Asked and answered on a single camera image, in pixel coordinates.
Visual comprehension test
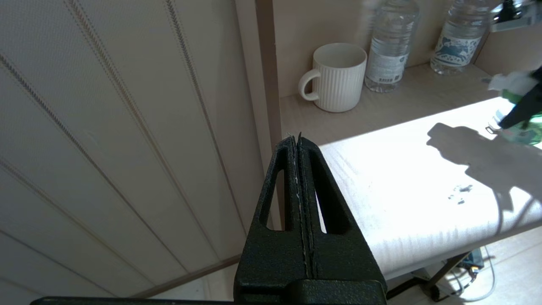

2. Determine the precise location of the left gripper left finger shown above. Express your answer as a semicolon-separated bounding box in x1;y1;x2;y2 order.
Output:
234;136;308;296

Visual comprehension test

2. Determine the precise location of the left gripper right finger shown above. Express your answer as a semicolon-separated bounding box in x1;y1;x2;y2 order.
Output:
297;132;387;284

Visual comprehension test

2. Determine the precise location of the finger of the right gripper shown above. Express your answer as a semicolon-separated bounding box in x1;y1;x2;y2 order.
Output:
499;82;542;130

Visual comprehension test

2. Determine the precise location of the clear bottle with teal label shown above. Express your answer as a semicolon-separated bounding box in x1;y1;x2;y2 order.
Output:
430;0;495;76

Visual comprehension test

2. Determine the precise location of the black metal table leg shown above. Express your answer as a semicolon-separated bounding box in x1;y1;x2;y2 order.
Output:
385;249;473;302

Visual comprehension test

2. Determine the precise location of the clear bottle with white label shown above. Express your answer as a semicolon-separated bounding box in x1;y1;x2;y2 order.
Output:
364;0;421;93

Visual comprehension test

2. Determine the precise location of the white ribbed ceramic mug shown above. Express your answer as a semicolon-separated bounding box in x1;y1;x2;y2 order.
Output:
298;43;368;113

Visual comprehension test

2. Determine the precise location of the white cable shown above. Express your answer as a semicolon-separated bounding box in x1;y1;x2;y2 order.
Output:
448;246;497;302

